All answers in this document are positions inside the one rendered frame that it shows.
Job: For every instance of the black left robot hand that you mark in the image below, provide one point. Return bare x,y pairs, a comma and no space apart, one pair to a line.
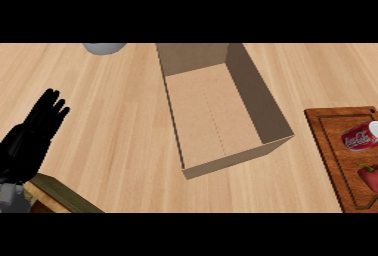
30,133

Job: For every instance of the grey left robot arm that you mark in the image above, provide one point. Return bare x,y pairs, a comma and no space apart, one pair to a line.
9,196

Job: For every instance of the olive and wooden box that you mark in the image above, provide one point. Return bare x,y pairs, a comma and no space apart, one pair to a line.
57,196

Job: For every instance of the open brown cardboard box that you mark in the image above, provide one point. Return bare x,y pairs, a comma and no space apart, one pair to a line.
216,110

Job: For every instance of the brown wooden cutting board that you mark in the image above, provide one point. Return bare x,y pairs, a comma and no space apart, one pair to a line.
340,160

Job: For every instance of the red soda can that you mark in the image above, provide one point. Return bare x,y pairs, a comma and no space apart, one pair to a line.
361,137

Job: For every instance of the grey round bowl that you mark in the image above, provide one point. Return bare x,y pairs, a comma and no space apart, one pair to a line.
104,48

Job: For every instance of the red bell pepper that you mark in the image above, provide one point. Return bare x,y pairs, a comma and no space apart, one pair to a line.
370,176

